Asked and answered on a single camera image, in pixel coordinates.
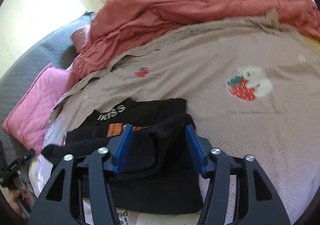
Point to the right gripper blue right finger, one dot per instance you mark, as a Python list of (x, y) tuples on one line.
[(256, 200)]

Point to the beige strawberry print bedsheet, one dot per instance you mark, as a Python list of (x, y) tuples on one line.
[(251, 86)]

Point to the black sweater with orange cuffs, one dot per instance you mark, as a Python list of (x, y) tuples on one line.
[(158, 176)]

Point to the red crumpled blanket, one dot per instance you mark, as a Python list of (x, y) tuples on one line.
[(121, 25)]

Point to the pink quilted blanket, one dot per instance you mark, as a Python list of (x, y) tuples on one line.
[(27, 122)]

